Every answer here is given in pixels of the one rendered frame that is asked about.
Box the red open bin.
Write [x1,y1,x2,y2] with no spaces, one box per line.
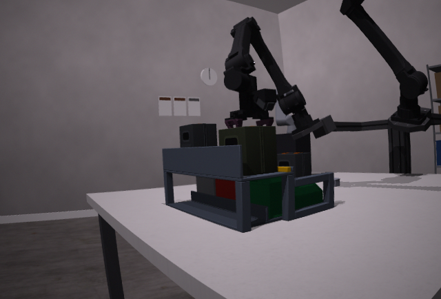
[215,179,236,200]

